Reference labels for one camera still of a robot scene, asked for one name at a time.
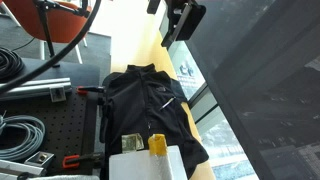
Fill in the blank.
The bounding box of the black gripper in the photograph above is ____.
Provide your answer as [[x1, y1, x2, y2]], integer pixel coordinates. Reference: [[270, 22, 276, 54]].
[[161, 0, 207, 50]]

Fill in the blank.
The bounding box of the black zip vest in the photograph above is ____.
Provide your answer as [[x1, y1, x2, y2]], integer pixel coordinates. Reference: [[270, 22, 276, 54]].
[[99, 63, 210, 180]]

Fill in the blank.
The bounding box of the blue white window sticker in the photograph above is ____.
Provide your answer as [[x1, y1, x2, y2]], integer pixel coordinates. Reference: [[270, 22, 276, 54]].
[[175, 59, 207, 100]]

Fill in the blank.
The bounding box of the orange black clamp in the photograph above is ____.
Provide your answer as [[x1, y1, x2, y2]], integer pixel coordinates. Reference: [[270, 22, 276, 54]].
[[76, 85, 106, 97], [62, 152, 105, 170]]

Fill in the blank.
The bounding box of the orange chair with white legs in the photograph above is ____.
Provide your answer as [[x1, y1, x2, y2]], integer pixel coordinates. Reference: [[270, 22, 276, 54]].
[[0, 0, 93, 65]]

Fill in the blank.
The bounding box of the yellow block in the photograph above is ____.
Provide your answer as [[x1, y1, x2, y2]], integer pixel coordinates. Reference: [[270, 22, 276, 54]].
[[147, 133, 169, 157]]

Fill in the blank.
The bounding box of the folded dollar bill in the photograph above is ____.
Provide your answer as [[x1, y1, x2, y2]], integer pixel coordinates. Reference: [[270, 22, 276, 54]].
[[121, 132, 145, 154]]

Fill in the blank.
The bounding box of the black tripod stand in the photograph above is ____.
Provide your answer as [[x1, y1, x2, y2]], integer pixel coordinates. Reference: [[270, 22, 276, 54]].
[[32, 0, 92, 69]]

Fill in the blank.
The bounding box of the white box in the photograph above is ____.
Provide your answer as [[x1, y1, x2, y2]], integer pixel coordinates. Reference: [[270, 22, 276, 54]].
[[108, 144, 189, 180]]

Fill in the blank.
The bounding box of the black perforated breadboard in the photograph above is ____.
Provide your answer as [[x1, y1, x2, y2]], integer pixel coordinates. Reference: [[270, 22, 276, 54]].
[[0, 92, 98, 176]]

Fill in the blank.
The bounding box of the white cloth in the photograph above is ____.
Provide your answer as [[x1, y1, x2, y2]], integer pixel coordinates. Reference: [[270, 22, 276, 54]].
[[27, 174, 101, 180]]

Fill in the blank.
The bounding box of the small aluminium corner bracket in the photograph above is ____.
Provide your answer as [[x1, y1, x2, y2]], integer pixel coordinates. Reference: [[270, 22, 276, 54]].
[[49, 85, 67, 103]]

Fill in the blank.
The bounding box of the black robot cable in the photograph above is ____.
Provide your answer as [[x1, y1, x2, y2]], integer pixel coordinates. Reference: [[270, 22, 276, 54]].
[[0, 0, 103, 97]]

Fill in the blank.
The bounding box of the thin black floor cable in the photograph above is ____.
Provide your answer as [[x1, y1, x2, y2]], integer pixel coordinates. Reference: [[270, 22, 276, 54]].
[[11, 36, 36, 53]]

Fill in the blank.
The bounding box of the long aluminium extrusion rail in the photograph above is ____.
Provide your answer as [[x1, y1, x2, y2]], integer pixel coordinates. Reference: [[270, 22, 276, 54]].
[[0, 77, 73, 102]]

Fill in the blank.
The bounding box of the black cable coil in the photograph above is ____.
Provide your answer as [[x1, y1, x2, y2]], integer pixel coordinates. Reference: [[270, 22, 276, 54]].
[[0, 46, 25, 84]]

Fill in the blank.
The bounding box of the grey cable coil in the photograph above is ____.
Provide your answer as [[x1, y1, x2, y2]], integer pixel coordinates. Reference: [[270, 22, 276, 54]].
[[0, 114, 46, 163]]

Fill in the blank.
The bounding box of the flat aluminium bracket plate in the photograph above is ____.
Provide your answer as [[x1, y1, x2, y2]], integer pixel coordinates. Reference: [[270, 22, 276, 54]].
[[24, 150, 56, 168]]

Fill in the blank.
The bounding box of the short aluminium extrusion rail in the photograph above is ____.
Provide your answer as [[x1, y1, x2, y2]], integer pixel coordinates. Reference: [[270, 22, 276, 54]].
[[0, 159, 48, 178]]

